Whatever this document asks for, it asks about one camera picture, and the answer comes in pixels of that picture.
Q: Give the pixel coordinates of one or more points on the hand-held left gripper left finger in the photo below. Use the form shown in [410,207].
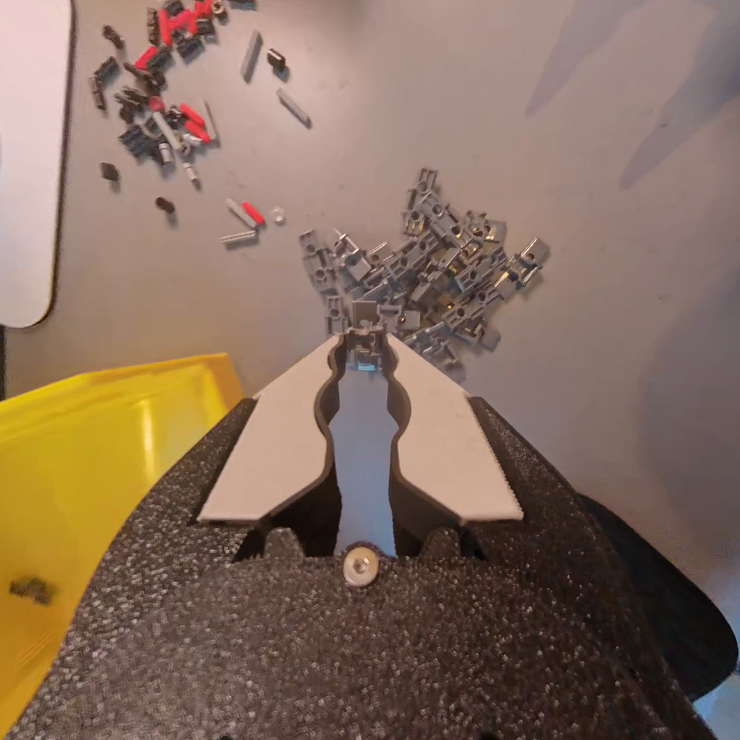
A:
[271,451]

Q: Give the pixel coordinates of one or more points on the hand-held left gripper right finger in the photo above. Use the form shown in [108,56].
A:
[451,451]

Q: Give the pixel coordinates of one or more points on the grey plastic track link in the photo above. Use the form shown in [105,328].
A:
[364,329]

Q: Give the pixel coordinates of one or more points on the yellow plastic bin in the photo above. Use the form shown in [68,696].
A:
[69,462]

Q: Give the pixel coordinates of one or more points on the grey desk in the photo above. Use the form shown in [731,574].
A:
[520,144]

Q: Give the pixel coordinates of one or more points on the white book stand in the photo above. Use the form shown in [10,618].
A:
[29,173]

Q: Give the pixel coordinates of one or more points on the pile of small black red pins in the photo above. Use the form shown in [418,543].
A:
[156,98]

